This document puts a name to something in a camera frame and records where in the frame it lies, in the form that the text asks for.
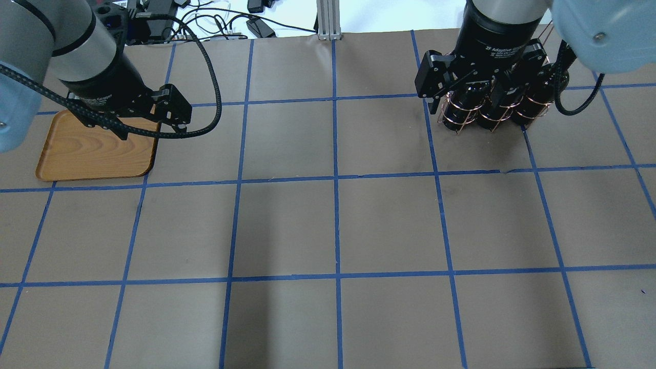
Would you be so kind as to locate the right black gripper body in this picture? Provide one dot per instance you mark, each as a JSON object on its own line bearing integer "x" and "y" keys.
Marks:
{"x": 494, "y": 37}

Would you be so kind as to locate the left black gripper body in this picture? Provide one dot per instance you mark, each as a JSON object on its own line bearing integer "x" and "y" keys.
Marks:
{"x": 108, "y": 83}

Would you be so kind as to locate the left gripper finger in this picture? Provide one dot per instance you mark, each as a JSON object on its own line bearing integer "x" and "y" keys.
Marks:
{"x": 116, "y": 126}
{"x": 175, "y": 110}

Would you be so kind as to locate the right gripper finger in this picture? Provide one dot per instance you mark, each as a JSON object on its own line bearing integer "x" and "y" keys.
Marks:
{"x": 558, "y": 69}
{"x": 436, "y": 75}

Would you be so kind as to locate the dark glass wine bottle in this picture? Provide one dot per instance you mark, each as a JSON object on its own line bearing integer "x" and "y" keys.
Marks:
{"x": 497, "y": 106}

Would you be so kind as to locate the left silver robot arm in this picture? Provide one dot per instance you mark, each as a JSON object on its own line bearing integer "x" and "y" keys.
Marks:
{"x": 72, "y": 53}

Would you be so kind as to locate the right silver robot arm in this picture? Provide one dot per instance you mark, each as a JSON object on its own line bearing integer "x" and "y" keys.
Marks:
{"x": 606, "y": 37}

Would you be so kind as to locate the dark wine bottle in basket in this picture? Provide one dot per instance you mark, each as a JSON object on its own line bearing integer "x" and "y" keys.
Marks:
{"x": 463, "y": 105}

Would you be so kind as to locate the wooden tray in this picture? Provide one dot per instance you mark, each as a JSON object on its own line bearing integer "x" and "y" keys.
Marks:
{"x": 73, "y": 152}

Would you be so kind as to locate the black power adapter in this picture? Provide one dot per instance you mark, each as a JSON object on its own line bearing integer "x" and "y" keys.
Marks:
{"x": 260, "y": 29}

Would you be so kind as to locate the copper wire bottle basket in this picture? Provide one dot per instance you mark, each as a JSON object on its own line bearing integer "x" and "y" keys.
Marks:
{"x": 515, "y": 76}

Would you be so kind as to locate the aluminium frame post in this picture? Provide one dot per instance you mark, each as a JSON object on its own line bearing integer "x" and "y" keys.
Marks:
{"x": 328, "y": 20}

